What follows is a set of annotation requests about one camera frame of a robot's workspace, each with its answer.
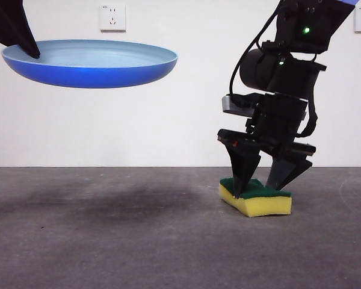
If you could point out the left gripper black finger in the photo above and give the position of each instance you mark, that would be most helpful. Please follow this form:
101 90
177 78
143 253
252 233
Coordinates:
9 21

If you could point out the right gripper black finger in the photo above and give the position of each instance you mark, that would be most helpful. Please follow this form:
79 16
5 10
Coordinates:
242 162
284 173

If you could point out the yellow sponge with green scourer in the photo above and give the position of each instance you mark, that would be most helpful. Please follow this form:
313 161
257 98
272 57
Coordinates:
267 204

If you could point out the blue round plate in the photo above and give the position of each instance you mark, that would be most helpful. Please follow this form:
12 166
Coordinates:
90 73

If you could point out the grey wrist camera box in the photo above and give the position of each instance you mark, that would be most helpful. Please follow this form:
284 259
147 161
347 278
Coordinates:
234 106

